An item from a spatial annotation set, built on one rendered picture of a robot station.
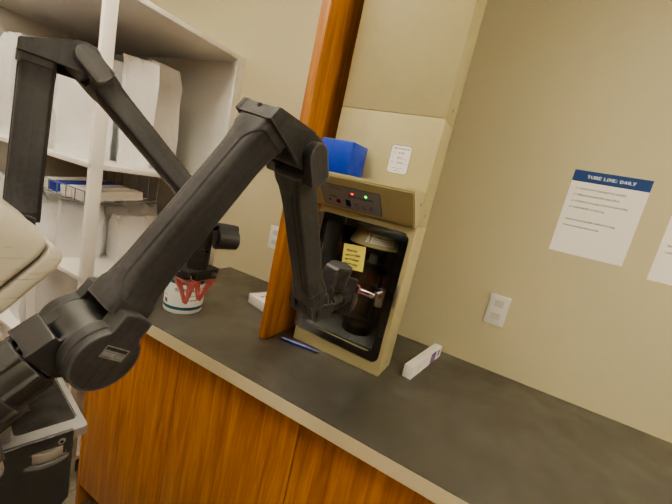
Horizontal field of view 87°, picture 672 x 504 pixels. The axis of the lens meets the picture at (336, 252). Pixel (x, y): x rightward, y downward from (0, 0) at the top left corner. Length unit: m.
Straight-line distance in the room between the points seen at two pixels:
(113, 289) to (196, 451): 0.90
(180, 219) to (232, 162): 0.10
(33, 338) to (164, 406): 0.90
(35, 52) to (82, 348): 0.60
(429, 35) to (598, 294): 0.97
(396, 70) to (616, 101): 0.72
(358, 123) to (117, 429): 1.35
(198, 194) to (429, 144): 0.71
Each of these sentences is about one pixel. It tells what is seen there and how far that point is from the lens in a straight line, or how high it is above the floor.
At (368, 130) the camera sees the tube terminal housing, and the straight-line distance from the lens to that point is 1.12.
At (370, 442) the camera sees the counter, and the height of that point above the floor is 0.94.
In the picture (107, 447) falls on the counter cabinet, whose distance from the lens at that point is 1.72.
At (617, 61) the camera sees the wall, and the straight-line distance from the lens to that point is 1.54.
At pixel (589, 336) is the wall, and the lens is 1.49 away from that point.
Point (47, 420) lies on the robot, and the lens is 0.75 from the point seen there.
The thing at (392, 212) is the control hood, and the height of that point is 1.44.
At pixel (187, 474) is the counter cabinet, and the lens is 1.40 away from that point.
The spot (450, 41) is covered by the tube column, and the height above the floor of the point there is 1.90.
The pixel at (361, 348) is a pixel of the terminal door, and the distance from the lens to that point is 1.12.
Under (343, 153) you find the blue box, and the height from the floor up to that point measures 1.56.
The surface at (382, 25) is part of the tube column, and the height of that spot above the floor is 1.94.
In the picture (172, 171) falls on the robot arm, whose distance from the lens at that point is 0.95.
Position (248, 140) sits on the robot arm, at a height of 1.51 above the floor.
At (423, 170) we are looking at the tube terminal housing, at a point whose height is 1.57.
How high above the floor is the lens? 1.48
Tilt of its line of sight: 11 degrees down
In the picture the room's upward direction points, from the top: 13 degrees clockwise
